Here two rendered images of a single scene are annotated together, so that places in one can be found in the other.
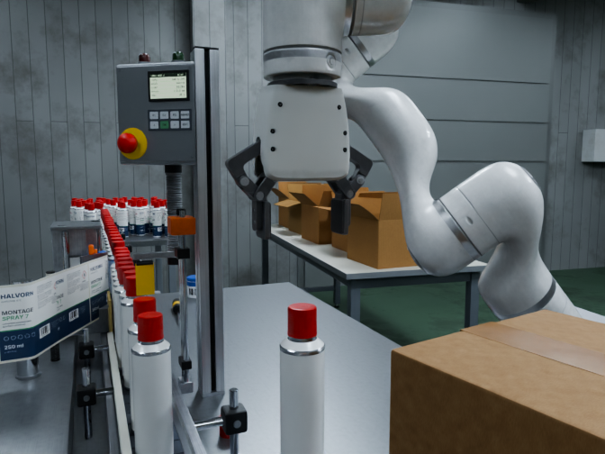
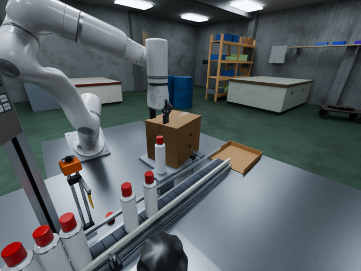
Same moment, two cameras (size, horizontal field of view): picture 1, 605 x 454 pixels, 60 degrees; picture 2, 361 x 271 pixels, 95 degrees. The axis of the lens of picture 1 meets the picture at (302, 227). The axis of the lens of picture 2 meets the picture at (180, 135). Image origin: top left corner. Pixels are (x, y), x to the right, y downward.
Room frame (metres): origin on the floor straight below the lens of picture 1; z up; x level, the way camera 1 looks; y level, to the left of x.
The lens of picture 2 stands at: (0.78, 0.70, 1.46)
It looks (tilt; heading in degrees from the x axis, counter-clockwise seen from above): 24 degrees down; 246
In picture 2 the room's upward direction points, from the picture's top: 1 degrees clockwise
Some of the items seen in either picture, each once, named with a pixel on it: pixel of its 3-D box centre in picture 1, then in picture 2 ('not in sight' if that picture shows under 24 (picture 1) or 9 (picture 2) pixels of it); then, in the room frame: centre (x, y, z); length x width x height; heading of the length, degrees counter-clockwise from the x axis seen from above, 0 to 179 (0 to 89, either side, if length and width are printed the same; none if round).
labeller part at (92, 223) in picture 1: (76, 224); not in sight; (1.26, 0.55, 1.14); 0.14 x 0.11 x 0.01; 22
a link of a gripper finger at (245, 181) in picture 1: (252, 207); (167, 116); (0.55, 0.05, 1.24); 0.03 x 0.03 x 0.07; 22
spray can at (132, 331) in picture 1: (146, 364); (129, 208); (0.76, 0.24, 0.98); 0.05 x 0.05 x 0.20
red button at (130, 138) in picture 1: (128, 143); not in sight; (0.99, 0.33, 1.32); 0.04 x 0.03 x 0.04; 77
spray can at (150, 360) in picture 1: (152, 387); (150, 194); (0.68, 0.20, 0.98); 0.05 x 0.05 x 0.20
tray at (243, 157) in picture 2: not in sight; (236, 155); (-0.01, -0.08, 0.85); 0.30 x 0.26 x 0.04; 22
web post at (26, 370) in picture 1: (25, 328); not in sight; (0.97, 0.53, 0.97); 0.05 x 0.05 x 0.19
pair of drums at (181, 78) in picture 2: not in sight; (174, 90); (-1.46, -4.83, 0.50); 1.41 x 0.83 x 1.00; 107
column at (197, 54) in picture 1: (207, 226); (29, 173); (1.01, 0.18, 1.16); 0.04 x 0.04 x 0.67; 22
